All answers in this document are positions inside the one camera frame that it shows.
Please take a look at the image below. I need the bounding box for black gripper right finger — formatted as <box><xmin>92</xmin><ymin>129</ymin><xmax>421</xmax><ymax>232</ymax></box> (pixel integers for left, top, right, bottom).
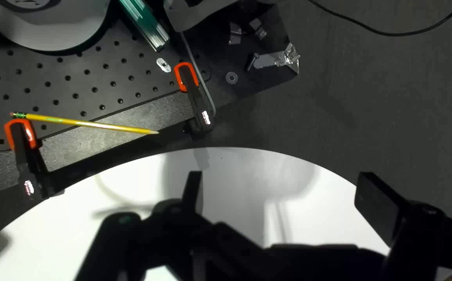
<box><xmin>353</xmin><ymin>171</ymin><xmax>452</xmax><ymax>281</ymax></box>

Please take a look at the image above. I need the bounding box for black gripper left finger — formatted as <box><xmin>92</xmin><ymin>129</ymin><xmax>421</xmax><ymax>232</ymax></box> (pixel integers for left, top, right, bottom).
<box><xmin>75</xmin><ymin>170</ymin><xmax>269</xmax><ymax>281</ymax></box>

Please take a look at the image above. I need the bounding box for yellow pencil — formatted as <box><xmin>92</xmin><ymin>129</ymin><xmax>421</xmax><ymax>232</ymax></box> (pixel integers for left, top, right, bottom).
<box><xmin>9</xmin><ymin>111</ymin><xmax>159</xmax><ymax>137</ymax></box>

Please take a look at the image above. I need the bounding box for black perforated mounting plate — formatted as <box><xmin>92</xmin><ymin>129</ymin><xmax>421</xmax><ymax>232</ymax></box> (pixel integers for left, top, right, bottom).
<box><xmin>0</xmin><ymin>0</ymin><xmax>302</xmax><ymax>201</ymax></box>

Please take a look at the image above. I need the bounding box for teal aluminium extrusion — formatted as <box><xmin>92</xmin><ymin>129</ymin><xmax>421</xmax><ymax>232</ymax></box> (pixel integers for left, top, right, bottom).
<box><xmin>119</xmin><ymin>0</ymin><xmax>172</xmax><ymax>51</ymax></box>

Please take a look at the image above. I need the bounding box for crumpled silver foil piece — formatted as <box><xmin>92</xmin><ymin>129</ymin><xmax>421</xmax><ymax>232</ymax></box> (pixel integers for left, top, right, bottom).
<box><xmin>245</xmin><ymin>42</ymin><xmax>302</xmax><ymax>75</ymax></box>

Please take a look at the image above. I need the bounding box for grey plastic housing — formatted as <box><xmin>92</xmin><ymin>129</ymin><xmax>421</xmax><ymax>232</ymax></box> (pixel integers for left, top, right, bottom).
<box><xmin>164</xmin><ymin>0</ymin><xmax>238</xmax><ymax>34</ymax></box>

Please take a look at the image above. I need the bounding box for orange handled black clamp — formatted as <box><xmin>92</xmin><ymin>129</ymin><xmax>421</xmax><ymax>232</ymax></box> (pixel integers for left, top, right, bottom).
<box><xmin>172</xmin><ymin>61</ymin><xmax>217</xmax><ymax>132</ymax></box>
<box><xmin>3</xmin><ymin>117</ymin><xmax>50</xmax><ymax>200</ymax></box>

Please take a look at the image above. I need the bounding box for thin black floor cable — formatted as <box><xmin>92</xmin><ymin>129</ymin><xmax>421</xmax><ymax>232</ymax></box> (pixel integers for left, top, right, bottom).
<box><xmin>308</xmin><ymin>0</ymin><xmax>452</xmax><ymax>37</ymax></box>

